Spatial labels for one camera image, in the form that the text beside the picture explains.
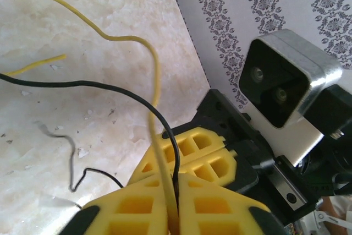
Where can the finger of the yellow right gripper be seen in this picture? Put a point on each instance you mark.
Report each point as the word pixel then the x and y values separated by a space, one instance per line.
pixel 209 167
pixel 198 141

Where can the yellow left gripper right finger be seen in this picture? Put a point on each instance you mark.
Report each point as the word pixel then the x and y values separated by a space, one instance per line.
pixel 220 210

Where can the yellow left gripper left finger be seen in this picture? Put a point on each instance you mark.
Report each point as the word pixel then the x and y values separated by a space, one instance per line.
pixel 132 207

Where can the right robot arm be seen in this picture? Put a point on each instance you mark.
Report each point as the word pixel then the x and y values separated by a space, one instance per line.
pixel 319 215

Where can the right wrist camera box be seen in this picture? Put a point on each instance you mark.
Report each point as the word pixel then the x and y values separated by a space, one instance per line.
pixel 299 53

